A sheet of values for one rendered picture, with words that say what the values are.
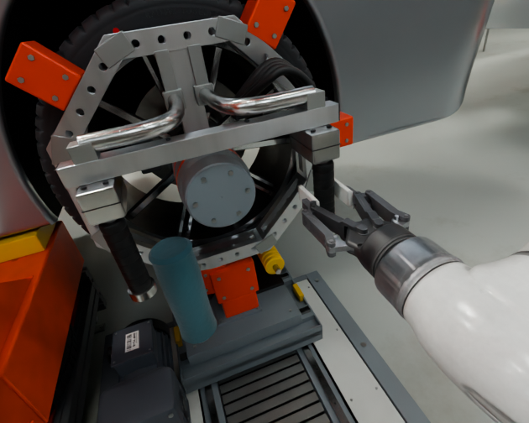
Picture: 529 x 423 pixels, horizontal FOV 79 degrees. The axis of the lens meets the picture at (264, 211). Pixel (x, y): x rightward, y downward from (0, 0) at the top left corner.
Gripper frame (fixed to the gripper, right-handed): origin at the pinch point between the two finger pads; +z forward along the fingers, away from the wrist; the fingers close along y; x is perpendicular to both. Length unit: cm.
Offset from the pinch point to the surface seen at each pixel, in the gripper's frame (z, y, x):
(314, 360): 17, 3, -75
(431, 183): 104, 133, -83
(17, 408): -3, -59, -20
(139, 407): 3, -46, -42
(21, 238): 36, -63, -10
